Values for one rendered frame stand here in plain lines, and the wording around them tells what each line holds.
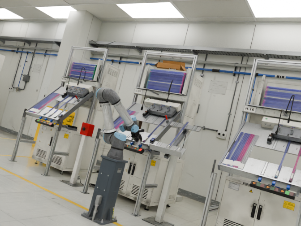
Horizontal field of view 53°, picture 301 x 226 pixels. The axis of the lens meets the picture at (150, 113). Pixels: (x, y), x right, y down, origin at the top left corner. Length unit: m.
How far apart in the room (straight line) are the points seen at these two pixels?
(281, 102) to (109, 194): 1.87
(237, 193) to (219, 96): 2.29
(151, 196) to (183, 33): 3.25
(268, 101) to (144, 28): 3.58
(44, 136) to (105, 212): 2.22
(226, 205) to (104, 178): 1.22
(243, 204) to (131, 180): 1.30
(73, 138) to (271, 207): 2.67
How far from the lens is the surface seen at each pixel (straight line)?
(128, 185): 3.62
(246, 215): 3.08
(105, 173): 2.71
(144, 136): 3.29
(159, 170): 3.43
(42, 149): 4.70
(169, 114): 3.47
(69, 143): 4.31
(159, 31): 5.97
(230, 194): 3.10
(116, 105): 2.66
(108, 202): 2.74
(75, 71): 4.72
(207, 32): 5.49
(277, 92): 3.25
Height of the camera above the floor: 0.84
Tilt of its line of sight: 4 degrees up
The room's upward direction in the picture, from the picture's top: 14 degrees clockwise
